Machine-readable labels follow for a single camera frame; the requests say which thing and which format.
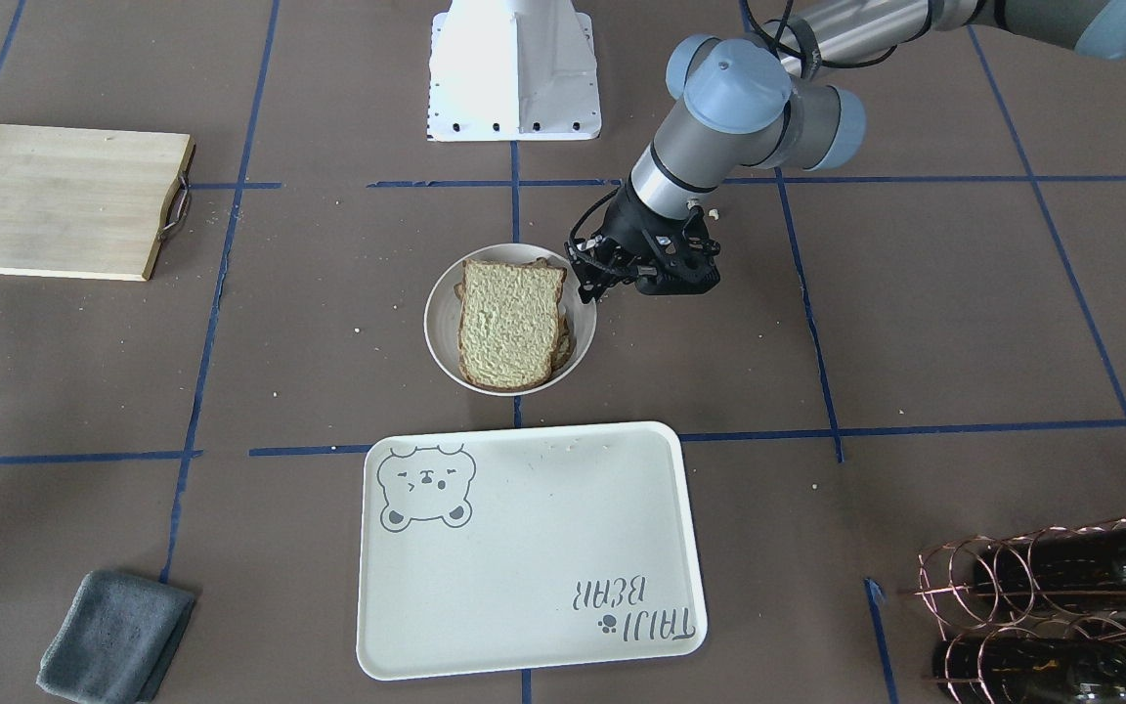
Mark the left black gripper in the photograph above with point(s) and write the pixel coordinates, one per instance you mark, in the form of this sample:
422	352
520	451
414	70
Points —
628	223

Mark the white round plate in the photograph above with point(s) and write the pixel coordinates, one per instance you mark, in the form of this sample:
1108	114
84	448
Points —
507	320

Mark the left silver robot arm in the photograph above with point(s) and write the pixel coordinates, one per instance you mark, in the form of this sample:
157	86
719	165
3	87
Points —
755	101

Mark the cream bear tray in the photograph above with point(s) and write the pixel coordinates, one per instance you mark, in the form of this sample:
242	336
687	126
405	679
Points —
526	548

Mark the dark wine bottle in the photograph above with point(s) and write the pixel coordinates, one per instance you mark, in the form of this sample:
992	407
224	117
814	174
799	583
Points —
1014	669
1079	573

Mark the wooden cutting board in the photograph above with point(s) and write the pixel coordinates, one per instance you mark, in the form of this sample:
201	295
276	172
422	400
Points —
89	203

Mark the folded grey cloth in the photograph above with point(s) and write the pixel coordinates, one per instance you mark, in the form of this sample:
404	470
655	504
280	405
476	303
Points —
117	641

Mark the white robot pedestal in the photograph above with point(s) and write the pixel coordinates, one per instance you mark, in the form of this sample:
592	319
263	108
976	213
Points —
512	70

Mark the copper wire bottle rack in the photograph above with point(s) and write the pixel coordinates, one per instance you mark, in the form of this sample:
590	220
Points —
1039	617

